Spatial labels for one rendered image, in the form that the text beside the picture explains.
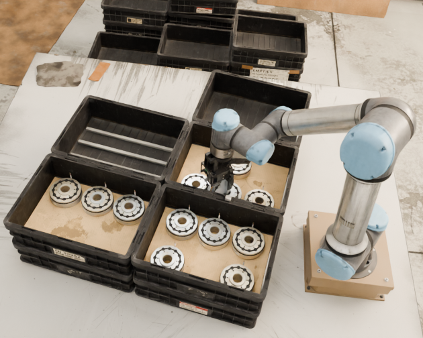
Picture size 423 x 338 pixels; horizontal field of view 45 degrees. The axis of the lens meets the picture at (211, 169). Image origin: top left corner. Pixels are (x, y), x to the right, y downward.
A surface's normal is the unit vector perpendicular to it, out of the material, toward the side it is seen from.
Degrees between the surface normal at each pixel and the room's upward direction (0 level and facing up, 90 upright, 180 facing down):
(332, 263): 95
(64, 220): 0
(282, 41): 0
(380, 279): 2
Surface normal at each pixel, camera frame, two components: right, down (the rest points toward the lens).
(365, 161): -0.62, 0.44
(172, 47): 0.07, -0.63
